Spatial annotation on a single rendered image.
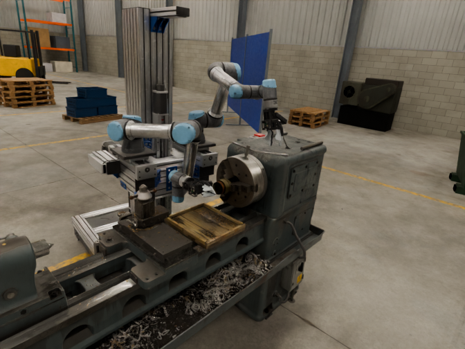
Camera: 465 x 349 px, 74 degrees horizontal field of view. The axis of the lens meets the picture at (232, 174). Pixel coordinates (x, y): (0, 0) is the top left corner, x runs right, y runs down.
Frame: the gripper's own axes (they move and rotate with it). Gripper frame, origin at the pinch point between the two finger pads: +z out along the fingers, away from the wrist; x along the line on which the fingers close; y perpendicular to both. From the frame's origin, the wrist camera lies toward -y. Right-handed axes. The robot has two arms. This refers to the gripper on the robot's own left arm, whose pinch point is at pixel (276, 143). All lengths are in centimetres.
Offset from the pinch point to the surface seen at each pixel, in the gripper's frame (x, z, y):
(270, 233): -11, 57, -2
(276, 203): -5.2, 36.8, -2.7
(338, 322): 9, 141, -48
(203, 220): -30, 40, 35
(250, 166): -10.6, 11.3, 12.1
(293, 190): -4.1, 33.1, -21.0
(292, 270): -15, 96, -28
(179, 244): -8, 36, 69
